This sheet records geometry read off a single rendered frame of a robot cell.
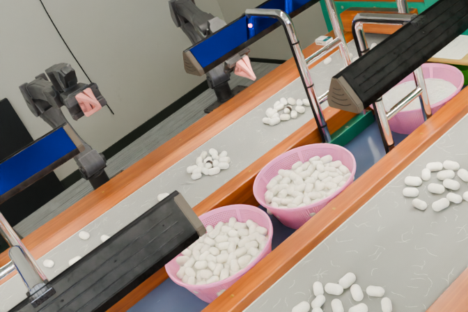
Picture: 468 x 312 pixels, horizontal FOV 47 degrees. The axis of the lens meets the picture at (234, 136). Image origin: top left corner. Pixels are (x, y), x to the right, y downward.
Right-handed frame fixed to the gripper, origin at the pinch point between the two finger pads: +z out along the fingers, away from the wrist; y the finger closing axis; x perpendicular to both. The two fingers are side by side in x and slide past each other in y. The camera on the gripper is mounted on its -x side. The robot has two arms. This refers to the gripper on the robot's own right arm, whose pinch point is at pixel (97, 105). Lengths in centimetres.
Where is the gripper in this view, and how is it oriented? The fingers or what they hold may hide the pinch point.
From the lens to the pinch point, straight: 147.1
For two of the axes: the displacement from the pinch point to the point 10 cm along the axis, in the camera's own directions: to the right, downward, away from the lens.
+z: 6.2, 1.7, -7.7
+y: 7.0, -5.5, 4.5
